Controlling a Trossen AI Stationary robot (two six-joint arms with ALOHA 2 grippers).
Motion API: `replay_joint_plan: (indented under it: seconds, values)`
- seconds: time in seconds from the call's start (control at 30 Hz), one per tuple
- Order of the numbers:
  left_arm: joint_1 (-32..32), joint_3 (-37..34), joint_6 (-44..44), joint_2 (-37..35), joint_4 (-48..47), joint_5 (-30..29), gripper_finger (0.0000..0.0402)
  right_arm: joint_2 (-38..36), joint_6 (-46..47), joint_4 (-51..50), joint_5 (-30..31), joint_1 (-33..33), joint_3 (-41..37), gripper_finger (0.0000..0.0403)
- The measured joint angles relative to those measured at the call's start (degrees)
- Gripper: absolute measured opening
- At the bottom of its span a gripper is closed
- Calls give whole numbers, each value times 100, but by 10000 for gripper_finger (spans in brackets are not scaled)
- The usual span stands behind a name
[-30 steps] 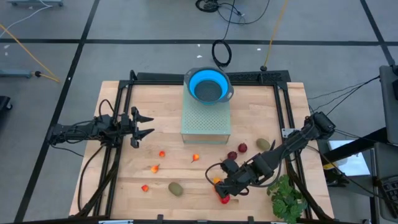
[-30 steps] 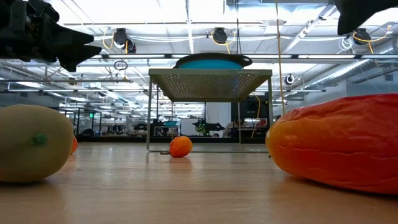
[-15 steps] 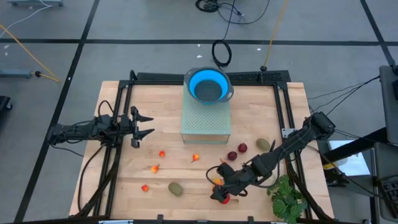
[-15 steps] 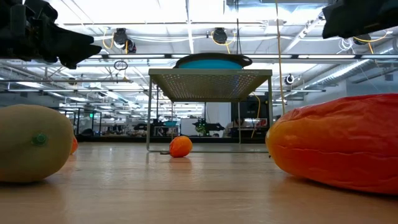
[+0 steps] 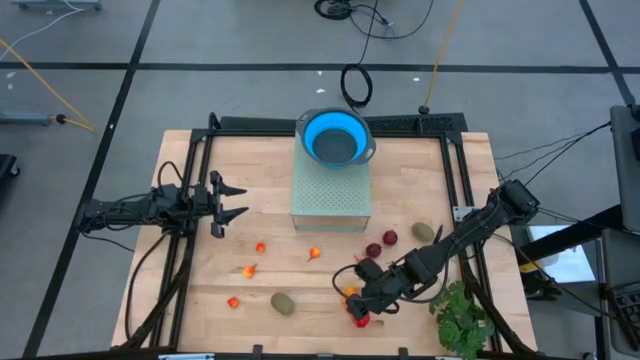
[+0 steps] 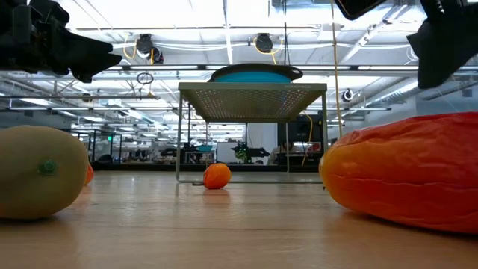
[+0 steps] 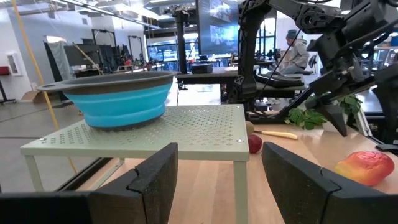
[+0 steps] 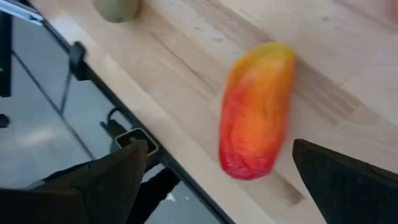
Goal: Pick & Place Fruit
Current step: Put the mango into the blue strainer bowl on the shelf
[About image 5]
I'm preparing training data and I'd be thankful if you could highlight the black diagonal beam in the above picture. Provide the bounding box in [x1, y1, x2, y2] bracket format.
[514, 203, 625, 261]

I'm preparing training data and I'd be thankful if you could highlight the grey cabinet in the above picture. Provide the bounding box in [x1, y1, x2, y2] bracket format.
[608, 103, 640, 234]

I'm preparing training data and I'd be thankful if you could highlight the black keyboard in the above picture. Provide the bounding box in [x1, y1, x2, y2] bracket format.
[610, 282, 640, 329]

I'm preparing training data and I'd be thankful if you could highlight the blue collapsible colander bowl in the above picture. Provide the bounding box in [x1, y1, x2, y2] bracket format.
[295, 107, 377, 169]

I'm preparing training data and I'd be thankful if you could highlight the black coiled cable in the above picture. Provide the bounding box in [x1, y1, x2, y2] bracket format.
[340, 0, 382, 110]

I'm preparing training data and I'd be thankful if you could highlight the black cable bundle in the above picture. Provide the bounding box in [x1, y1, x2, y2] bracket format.
[313, 0, 436, 41]

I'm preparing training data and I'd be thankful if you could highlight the black left wrist camera cable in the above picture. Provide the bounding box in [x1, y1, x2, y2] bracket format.
[156, 160, 184, 190]

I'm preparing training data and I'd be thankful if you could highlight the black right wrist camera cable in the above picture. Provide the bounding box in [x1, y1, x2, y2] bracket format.
[332, 263, 362, 302]

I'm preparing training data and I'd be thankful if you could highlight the green leafy herb bunch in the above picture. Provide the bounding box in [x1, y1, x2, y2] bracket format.
[428, 280, 496, 360]

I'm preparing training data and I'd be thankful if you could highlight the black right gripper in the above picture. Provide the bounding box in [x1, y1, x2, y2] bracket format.
[346, 264, 419, 321]

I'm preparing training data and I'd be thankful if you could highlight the grey desk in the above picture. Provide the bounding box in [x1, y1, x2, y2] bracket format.
[597, 227, 640, 359]

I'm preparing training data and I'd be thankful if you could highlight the white cable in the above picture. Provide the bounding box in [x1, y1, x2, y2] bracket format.
[0, 0, 85, 49]

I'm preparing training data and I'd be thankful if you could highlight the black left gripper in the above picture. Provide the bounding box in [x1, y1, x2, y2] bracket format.
[189, 170, 250, 239]

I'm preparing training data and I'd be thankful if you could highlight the yellow cable with black plug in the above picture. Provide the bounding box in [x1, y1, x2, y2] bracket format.
[0, 38, 97, 134]

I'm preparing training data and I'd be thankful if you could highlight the pale green perforated box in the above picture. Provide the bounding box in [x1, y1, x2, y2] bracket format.
[290, 121, 373, 233]

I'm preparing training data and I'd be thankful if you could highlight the brown kiwi fruit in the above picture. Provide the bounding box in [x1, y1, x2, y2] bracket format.
[411, 221, 436, 244]
[270, 292, 296, 316]

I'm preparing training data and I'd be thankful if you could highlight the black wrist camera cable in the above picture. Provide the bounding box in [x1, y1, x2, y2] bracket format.
[332, 263, 362, 302]
[156, 160, 184, 190]

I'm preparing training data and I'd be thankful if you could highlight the white panel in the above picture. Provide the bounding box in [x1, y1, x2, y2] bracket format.
[524, 223, 597, 285]

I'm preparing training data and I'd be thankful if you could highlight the black perforated tray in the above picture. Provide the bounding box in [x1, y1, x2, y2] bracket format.
[363, 112, 467, 137]

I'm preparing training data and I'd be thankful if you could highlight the red orange mango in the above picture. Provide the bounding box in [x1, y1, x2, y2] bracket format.
[341, 283, 372, 330]

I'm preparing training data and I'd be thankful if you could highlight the black caster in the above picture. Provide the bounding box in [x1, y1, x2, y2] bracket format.
[0, 153, 21, 181]

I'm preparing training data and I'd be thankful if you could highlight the grey stand foot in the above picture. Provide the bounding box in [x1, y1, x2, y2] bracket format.
[0, 110, 54, 126]
[12, 0, 104, 12]

